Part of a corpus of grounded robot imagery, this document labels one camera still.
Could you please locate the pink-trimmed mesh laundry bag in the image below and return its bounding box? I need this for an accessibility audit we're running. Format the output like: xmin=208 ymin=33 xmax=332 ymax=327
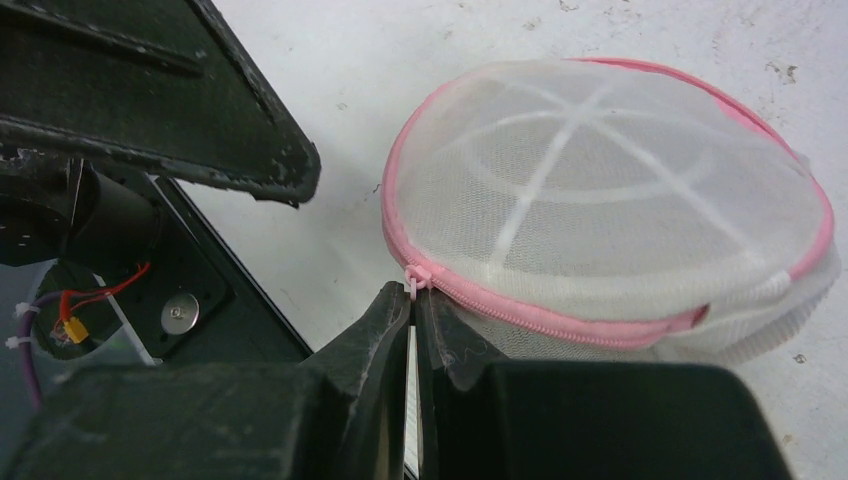
xmin=381 ymin=58 xmax=842 ymax=366

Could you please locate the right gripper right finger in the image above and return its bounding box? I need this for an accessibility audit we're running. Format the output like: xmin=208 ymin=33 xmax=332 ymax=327
xmin=415 ymin=290 xmax=792 ymax=480

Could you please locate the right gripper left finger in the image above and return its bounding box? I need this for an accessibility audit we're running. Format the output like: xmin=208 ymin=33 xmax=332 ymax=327
xmin=4 ymin=282 xmax=411 ymax=479

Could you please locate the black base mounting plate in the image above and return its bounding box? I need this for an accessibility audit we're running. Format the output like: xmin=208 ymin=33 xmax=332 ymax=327
xmin=1 ymin=162 xmax=310 ymax=403

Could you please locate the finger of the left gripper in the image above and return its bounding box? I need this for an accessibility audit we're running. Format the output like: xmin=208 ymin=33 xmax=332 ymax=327
xmin=1 ymin=1 xmax=321 ymax=206

